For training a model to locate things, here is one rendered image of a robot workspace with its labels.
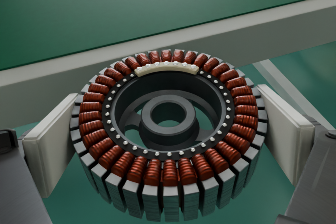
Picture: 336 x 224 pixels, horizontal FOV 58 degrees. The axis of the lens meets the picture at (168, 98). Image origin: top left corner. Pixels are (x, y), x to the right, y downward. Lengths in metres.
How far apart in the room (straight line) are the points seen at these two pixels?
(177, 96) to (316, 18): 0.21
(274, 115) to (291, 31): 0.19
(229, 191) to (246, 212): 0.85
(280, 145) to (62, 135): 0.11
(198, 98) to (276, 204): 0.86
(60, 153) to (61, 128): 0.01
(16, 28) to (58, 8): 0.05
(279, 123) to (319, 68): 1.37
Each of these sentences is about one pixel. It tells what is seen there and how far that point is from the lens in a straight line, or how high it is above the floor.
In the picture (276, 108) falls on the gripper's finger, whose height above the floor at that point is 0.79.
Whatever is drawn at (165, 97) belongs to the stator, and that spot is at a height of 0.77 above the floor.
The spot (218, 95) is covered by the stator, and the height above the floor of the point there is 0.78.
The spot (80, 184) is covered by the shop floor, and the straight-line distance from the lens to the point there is 1.08.
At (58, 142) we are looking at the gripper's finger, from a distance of 0.16.
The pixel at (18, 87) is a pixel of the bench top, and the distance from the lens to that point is 0.27.
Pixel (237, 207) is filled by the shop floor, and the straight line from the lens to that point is 1.01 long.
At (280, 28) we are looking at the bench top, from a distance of 0.33.
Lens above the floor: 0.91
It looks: 46 degrees down
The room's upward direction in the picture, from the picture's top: 3 degrees counter-clockwise
